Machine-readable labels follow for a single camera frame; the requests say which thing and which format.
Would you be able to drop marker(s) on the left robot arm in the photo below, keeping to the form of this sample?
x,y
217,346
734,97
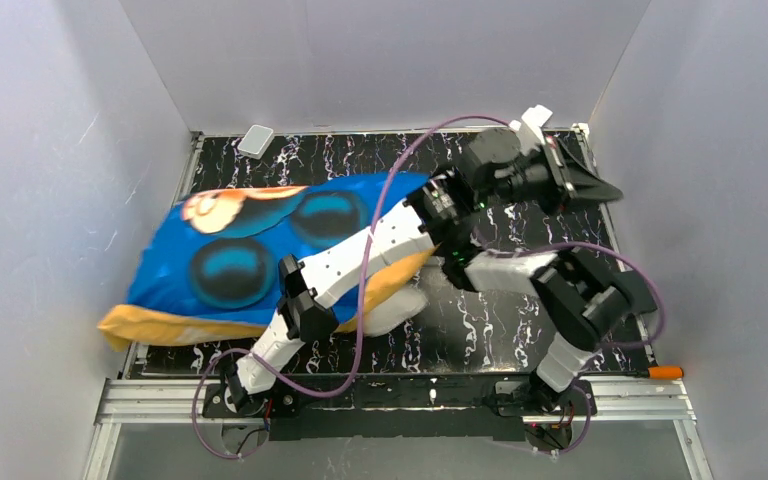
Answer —
x,y
439,212

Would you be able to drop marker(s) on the small white box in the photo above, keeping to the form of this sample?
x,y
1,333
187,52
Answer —
x,y
255,141

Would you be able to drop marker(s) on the white pillow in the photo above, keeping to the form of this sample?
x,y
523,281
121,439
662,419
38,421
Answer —
x,y
384,312

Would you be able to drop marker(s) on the orange handled tool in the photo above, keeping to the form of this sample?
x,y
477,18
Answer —
x,y
667,373

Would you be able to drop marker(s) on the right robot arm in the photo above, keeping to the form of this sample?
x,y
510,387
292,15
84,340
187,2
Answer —
x,y
585,289

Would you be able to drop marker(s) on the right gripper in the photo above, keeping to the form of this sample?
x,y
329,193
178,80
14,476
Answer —
x,y
458,251

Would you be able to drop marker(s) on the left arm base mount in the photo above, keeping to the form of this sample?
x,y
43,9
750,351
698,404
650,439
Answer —
x,y
224,399

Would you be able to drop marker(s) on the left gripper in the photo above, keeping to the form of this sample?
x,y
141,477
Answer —
x,y
562,175

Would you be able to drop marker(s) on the aluminium frame rail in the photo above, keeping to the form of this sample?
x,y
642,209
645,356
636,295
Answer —
x,y
128,329

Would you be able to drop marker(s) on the yellow and blue pillowcase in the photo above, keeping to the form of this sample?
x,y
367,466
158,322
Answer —
x,y
213,261

